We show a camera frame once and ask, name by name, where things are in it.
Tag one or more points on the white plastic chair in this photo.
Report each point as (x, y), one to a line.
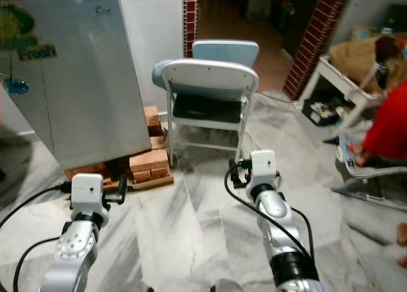
(375, 170)

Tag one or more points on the silver fridge door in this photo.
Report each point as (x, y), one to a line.
(102, 114)

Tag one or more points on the colourful printed plastic bag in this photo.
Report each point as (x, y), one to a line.
(350, 142)

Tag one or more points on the brick and wood platform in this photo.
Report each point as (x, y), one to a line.
(152, 161)

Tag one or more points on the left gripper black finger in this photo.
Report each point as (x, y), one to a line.
(123, 188)

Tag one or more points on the green Fresh fridge sticker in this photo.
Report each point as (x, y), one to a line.
(38, 50)

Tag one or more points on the white folding chair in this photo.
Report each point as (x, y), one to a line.
(210, 76)

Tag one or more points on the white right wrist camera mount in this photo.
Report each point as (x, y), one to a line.
(264, 166)

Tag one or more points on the light blue chair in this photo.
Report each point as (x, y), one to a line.
(226, 50)

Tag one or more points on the person in red shirt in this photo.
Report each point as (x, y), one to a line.
(388, 123)

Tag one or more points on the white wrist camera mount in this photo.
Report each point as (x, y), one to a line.
(86, 193)
(264, 166)

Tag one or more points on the grey robot right leg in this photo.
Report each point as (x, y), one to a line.
(226, 287)

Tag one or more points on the printed carton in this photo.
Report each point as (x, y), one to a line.
(365, 33)

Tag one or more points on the person bare foot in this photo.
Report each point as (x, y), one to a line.
(402, 244)

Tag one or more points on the black box with items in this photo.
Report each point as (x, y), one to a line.
(321, 111)

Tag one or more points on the brown sack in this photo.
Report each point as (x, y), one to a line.
(356, 56)

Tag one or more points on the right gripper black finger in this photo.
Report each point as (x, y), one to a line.
(234, 172)

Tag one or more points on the silver mini fridge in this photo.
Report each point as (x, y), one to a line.
(95, 88)

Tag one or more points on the white table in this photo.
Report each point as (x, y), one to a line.
(337, 72)

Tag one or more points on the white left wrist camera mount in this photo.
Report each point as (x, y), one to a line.
(86, 193)

